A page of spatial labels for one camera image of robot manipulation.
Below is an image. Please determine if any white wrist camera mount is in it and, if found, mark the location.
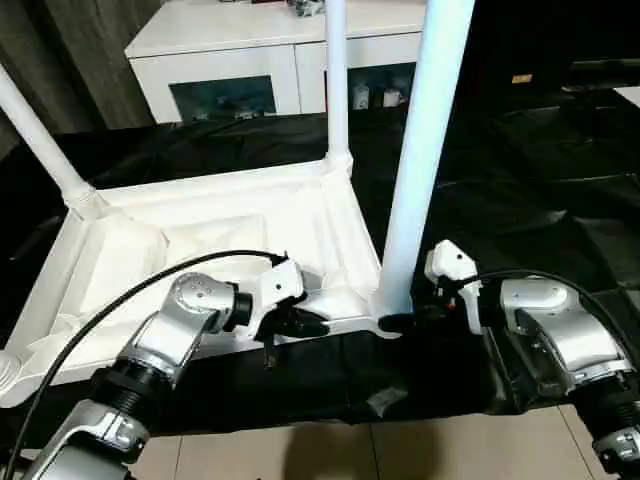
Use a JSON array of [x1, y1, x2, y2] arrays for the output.
[[423, 239, 484, 335], [234, 259, 307, 346]]

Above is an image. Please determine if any white plastic table top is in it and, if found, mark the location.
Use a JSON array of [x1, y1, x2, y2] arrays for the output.
[[0, 154, 416, 409]]

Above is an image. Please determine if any black mat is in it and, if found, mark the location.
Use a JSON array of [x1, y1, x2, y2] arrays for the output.
[[0, 84, 640, 451]]

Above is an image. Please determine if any white plastic table leg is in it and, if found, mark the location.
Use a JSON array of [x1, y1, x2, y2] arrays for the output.
[[0, 64, 109, 219], [323, 0, 354, 174], [0, 349, 24, 396], [377, 0, 476, 321]]

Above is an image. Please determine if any white flat board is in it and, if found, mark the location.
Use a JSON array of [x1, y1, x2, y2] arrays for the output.
[[612, 84, 640, 109]]

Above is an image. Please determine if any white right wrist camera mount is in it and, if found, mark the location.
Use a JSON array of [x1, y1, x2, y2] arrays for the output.
[[423, 239, 484, 335]]

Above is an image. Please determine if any white cabinet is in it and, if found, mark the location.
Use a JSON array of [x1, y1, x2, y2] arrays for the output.
[[124, 0, 426, 125]]

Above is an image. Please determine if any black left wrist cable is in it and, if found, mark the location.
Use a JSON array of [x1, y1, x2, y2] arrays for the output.
[[0, 251, 291, 480]]

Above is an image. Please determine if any dark low shelf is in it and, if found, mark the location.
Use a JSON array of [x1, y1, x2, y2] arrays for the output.
[[564, 59, 640, 91]]

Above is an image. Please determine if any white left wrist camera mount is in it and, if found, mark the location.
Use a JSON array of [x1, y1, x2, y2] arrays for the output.
[[234, 259, 307, 346]]

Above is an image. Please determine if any grey curtain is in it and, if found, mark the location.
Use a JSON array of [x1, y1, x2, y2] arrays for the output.
[[0, 0, 166, 156]]

